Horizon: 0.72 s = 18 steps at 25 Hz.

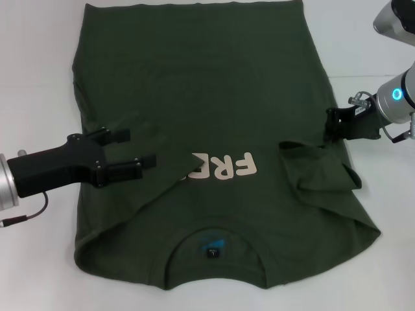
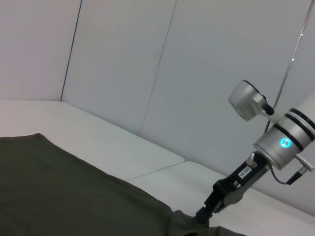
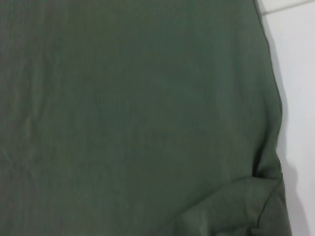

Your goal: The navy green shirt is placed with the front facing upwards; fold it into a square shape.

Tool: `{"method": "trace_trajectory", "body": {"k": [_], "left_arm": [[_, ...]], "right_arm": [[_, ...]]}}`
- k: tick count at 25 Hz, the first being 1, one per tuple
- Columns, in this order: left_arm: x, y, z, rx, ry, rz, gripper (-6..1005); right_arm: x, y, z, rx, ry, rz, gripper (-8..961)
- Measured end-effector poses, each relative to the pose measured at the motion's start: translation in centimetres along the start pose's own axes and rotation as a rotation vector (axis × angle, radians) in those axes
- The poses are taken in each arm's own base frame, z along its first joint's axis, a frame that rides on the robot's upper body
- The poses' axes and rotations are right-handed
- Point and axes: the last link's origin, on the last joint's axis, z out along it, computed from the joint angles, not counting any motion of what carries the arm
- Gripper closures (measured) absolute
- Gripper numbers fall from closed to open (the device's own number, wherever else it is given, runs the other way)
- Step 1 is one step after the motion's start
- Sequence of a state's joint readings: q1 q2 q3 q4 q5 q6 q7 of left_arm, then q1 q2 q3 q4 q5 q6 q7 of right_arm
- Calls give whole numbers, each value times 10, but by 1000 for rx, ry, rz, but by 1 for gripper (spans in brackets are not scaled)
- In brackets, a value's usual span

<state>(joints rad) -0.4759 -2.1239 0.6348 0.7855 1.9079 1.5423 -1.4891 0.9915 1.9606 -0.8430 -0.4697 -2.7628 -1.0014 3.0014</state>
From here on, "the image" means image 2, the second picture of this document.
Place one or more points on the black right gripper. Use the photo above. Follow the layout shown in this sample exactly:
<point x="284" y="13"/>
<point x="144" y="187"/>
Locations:
<point x="243" y="174"/>

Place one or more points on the dark green FREE t-shirt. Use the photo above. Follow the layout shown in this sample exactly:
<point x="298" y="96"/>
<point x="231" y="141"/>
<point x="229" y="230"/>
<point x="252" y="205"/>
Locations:
<point x="73" y="191"/>

